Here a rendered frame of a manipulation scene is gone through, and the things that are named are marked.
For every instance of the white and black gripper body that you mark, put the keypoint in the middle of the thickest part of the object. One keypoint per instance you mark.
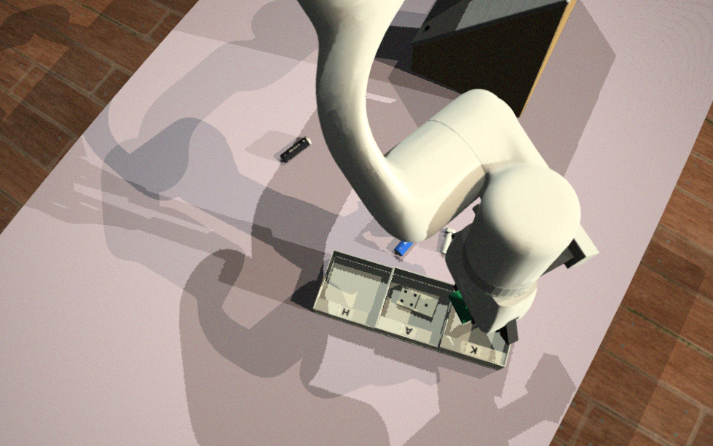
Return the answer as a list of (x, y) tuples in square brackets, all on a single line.
[(490, 312)]

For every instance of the black battery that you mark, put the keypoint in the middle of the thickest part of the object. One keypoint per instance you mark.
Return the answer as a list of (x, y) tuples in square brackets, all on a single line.
[(295, 149)]

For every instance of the silver metal bolt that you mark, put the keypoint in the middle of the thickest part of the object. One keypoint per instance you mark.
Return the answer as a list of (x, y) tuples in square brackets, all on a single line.
[(449, 232)]

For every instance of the beige domino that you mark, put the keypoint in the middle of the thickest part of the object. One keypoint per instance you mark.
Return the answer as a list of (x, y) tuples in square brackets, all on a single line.
[(417, 302)]

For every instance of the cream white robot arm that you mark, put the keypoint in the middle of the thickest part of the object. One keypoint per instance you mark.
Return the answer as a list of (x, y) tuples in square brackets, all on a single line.
[(529, 215)]

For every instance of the beige three-compartment bin rack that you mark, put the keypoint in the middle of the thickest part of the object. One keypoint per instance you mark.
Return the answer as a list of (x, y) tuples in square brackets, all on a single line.
[(362, 293)]

